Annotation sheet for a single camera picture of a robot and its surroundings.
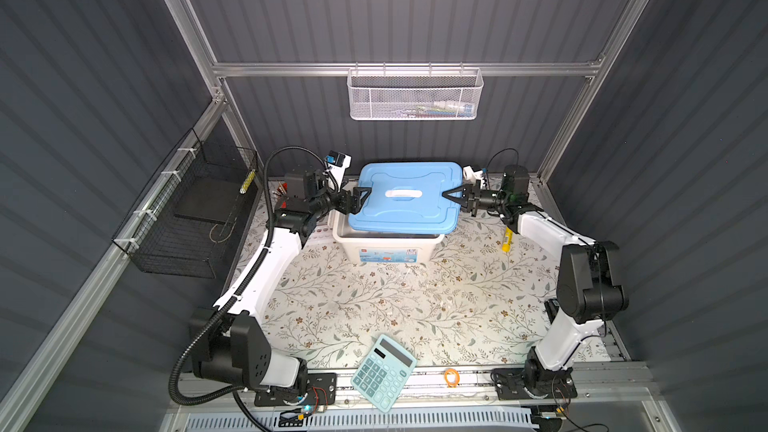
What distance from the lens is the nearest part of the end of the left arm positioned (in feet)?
2.00

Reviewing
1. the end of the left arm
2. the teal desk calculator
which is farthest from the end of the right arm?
the teal desk calculator

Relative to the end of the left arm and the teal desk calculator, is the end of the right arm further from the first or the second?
the teal desk calculator

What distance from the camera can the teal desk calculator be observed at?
73 centimetres

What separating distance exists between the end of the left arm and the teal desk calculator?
0.38 meters
